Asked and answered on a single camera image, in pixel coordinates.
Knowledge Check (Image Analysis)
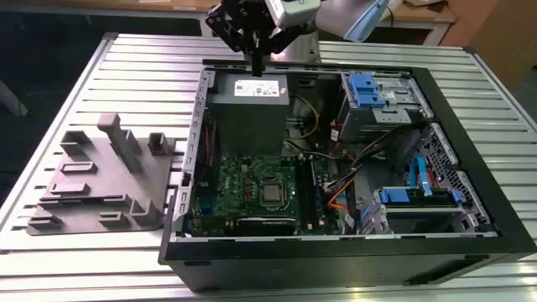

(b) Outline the metal drive cage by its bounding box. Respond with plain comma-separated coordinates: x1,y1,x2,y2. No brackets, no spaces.
339,70,433,142

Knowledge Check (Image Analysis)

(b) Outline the black PC case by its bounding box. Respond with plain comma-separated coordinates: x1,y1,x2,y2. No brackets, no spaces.
157,58,537,292

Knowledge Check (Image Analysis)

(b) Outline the black graphics card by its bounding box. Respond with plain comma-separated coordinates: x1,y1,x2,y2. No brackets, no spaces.
224,216,297,237

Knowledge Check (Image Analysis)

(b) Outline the grey power supply unit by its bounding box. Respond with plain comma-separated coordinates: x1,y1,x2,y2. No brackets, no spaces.
208,74,291,157

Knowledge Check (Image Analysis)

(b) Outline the blue flat data wire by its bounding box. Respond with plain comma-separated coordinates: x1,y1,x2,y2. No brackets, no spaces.
409,155,436,198

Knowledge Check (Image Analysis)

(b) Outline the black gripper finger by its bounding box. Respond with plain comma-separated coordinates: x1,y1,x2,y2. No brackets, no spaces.
257,26,315,78
205,4,257,78

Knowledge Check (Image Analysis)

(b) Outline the CPU socket metal cover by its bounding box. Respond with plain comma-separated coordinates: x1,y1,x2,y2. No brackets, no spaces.
255,177,293,210

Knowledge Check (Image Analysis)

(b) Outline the grey parts rack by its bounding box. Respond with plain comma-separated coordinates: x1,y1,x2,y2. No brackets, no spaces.
24,113,185,235

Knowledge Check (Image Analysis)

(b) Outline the wooden desk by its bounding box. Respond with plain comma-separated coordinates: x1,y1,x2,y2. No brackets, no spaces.
0,0,459,47

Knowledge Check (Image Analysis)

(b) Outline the orange wire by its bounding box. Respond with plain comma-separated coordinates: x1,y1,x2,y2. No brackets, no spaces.
327,185,357,211

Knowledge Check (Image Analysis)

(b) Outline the brown wooden cabinet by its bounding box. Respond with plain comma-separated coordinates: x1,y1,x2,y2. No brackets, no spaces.
440,0,537,91

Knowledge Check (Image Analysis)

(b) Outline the black wire bundle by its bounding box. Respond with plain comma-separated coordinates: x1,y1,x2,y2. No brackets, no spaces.
327,125,420,193

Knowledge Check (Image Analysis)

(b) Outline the yellow wire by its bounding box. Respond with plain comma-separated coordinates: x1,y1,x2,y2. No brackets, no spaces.
284,95,321,141

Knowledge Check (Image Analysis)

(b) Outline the blue drive cage latch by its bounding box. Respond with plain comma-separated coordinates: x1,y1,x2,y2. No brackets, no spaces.
348,72,385,108

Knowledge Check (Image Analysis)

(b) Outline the silver CPU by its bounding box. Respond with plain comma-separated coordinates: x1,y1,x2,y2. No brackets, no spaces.
260,184,287,202

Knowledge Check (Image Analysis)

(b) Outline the green motherboard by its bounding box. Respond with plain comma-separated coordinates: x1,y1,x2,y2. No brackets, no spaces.
188,154,349,237

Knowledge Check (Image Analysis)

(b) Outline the hard disk in blue carrier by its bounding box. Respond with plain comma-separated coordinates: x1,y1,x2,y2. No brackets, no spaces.
375,185,467,218

